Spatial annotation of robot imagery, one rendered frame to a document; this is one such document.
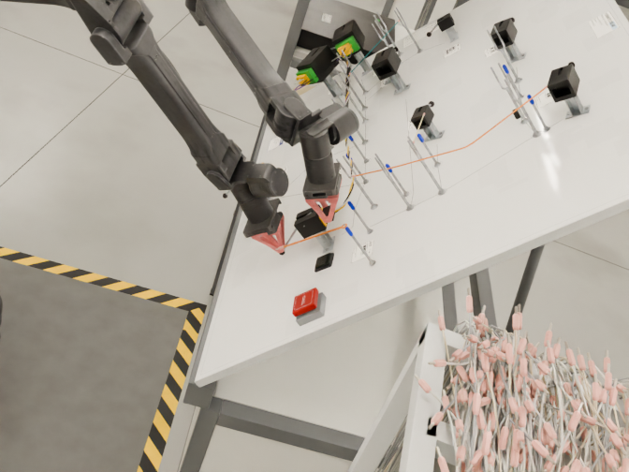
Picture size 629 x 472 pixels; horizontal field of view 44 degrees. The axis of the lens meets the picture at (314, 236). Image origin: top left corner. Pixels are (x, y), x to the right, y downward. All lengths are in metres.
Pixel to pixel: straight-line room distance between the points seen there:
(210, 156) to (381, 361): 0.70
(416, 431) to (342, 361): 0.98
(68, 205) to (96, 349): 0.79
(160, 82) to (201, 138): 0.15
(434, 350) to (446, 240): 0.48
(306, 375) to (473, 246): 0.58
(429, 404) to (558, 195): 0.59
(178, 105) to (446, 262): 0.55
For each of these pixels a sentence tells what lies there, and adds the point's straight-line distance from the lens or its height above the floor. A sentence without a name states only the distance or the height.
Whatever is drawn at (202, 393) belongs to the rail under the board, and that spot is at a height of 0.84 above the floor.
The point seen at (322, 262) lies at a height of 1.10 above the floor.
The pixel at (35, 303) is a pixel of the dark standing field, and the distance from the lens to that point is 2.94.
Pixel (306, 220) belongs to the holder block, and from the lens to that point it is 1.61.
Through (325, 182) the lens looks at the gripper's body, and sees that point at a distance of 1.55.
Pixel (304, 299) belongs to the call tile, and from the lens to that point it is 1.50.
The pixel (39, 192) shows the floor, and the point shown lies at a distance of 3.43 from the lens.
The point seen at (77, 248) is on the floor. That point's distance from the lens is 3.18.
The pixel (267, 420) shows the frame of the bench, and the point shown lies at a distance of 1.69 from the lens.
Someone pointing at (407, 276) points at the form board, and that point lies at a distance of 1.43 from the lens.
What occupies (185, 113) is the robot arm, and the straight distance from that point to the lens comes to 1.44.
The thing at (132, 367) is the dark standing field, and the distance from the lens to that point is 2.78.
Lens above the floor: 2.08
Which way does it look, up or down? 36 degrees down
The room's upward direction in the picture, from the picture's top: 21 degrees clockwise
